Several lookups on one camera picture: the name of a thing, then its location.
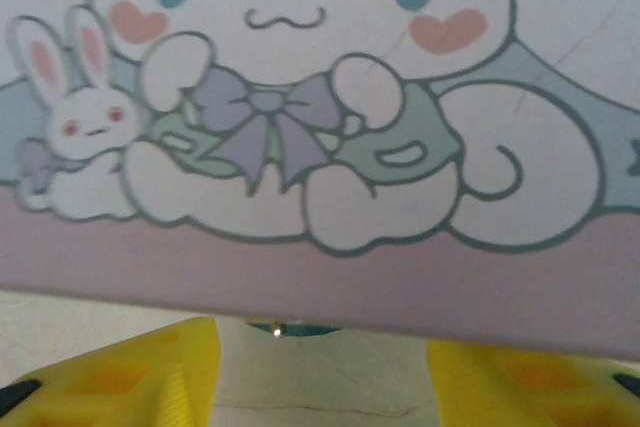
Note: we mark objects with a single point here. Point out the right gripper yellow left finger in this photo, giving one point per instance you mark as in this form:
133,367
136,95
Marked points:
115,377

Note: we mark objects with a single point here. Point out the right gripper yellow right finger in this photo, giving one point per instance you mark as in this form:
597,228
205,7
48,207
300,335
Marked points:
530,387

